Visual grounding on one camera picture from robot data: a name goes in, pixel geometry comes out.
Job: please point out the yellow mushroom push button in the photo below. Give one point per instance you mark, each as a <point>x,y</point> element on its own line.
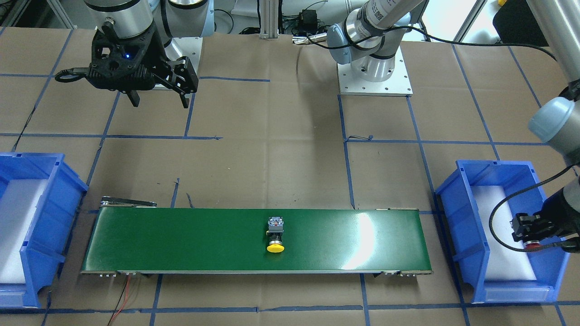
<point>274,234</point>

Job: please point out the blue plastic bin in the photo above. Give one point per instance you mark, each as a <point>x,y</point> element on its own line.
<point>40,194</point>
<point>497,274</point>

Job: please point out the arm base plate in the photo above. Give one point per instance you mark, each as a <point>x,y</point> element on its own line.
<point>181,47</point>
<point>370,76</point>

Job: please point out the aluminium frame post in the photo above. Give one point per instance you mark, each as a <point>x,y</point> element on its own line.
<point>270,18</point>

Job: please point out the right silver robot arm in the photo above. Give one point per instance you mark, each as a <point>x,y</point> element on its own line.
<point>171,18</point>

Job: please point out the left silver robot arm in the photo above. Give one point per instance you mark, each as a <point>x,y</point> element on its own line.
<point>376,30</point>

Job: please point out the green conveyor belt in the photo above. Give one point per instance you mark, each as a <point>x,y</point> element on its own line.
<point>233,241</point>

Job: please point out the red mushroom push button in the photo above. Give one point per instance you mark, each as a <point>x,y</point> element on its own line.
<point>532,245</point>

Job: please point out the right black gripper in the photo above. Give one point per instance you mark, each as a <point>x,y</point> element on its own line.
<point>158,55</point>

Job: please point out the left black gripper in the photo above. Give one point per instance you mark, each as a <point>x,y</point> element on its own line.
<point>558,212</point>

